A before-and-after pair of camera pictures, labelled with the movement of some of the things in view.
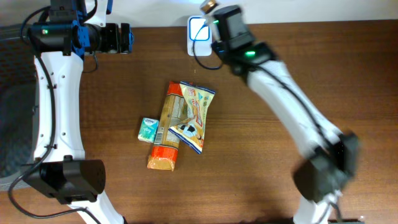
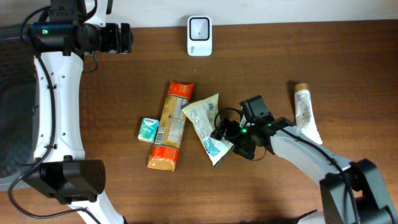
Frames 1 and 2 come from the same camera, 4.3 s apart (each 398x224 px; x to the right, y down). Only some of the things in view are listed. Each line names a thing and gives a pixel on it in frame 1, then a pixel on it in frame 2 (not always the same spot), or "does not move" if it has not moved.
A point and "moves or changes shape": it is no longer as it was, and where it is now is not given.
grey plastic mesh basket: [18, 83] does not move
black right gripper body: [221, 50] to [241, 137]
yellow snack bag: [190, 130] to [203, 115]
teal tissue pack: [148, 130] does not move
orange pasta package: [165, 149] does not move
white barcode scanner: [199, 37] does not move
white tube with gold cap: [207, 5] moves or changes shape
